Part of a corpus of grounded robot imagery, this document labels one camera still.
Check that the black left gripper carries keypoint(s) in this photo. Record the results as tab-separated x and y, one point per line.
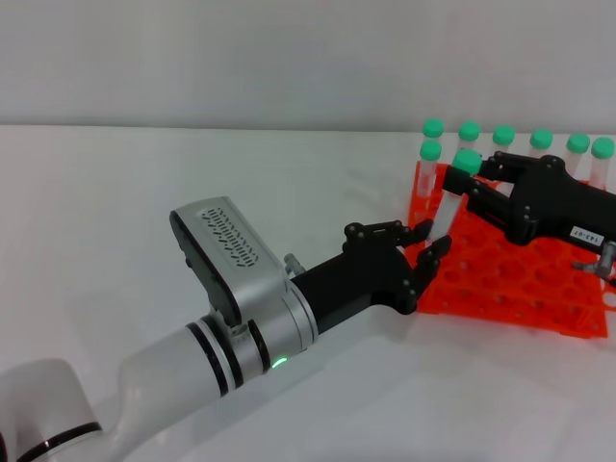
356	284

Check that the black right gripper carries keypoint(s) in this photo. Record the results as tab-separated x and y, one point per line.
558	202

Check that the clear test tube green cap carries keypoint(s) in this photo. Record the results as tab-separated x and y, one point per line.
430	151
433	127
603	147
541	139
469	131
467	162
504	135
578	143

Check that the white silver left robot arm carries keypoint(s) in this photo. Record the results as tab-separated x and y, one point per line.
192	366

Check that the orange test tube rack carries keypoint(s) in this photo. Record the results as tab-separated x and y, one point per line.
505	281

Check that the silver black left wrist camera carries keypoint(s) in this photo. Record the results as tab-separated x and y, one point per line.
231	245

